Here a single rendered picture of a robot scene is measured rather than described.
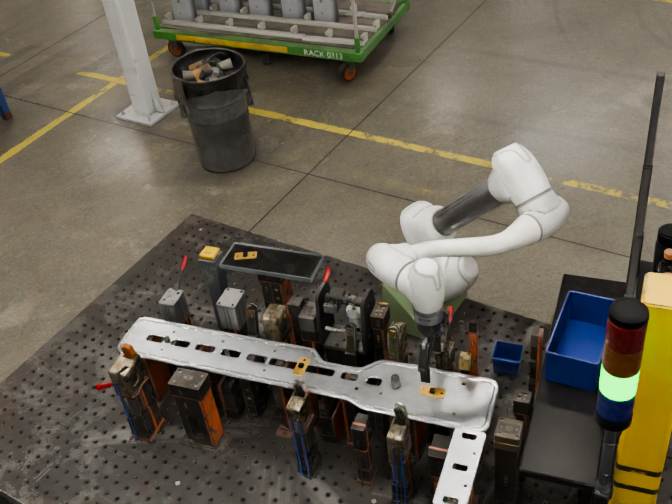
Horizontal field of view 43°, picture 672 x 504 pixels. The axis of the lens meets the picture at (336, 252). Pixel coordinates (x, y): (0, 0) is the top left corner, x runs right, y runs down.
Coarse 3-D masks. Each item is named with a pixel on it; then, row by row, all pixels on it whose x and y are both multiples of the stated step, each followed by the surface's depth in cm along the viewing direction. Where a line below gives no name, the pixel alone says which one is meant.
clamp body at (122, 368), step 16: (112, 368) 295; (128, 368) 295; (144, 368) 304; (128, 384) 296; (144, 384) 306; (128, 400) 304; (144, 400) 308; (128, 416) 307; (144, 416) 309; (160, 416) 319; (144, 432) 313
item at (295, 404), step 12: (288, 408) 275; (300, 408) 275; (288, 420) 280; (300, 420) 277; (300, 432) 280; (312, 432) 290; (300, 444) 287; (312, 444) 292; (300, 456) 291; (312, 456) 293; (300, 468) 294; (312, 468) 294
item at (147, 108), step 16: (112, 0) 594; (128, 0) 600; (112, 16) 603; (128, 16) 604; (112, 32) 614; (128, 32) 608; (128, 48) 615; (144, 48) 626; (128, 64) 626; (144, 64) 630; (128, 80) 637; (144, 80) 635; (144, 96) 639; (128, 112) 657; (144, 112) 649; (160, 112) 651
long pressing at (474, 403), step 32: (160, 320) 320; (160, 352) 308; (192, 352) 306; (256, 352) 302; (288, 352) 301; (288, 384) 290; (320, 384) 288; (352, 384) 286; (384, 384) 284; (416, 384) 283; (448, 384) 282; (480, 384) 280; (416, 416) 273; (448, 416) 271; (480, 416) 270
